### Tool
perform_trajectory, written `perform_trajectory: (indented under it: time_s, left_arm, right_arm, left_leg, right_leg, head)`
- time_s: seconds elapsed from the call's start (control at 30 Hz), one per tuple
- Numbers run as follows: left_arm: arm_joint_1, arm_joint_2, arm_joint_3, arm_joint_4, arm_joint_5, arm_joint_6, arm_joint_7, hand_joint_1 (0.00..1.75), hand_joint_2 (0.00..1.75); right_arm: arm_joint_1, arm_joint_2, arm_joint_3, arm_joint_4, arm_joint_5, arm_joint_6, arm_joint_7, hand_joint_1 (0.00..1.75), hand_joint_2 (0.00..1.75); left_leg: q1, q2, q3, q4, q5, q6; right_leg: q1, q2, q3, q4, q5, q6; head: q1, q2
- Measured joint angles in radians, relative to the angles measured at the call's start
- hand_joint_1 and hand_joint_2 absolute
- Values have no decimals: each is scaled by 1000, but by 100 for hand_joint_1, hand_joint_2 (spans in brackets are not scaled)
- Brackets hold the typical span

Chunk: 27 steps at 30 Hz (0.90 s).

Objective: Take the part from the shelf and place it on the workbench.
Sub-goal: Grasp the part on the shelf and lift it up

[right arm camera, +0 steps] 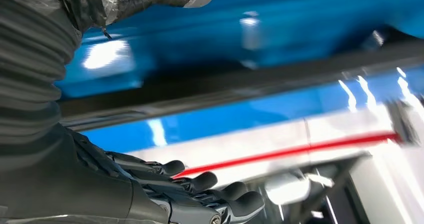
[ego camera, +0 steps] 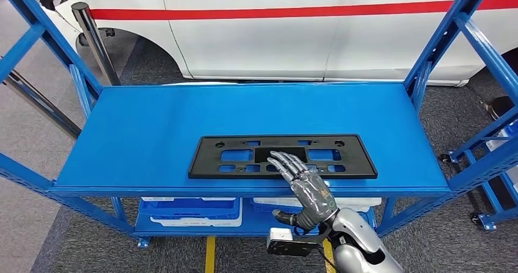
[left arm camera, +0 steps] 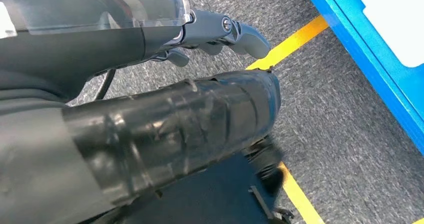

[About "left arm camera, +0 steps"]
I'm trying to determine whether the blue metal shelf rack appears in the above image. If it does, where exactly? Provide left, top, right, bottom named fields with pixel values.
left=299, top=0, right=424, bottom=157

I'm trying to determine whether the black robot foot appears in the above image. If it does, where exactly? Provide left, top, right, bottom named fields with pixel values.
left=89, top=136, right=294, bottom=224

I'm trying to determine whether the yellow floor tape square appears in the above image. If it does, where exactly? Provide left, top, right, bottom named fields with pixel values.
left=245, top=15, right=424, bottom=224

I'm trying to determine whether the black left hand cable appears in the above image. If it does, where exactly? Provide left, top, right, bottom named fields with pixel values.
left=93, top=69, right=117, bottom=101

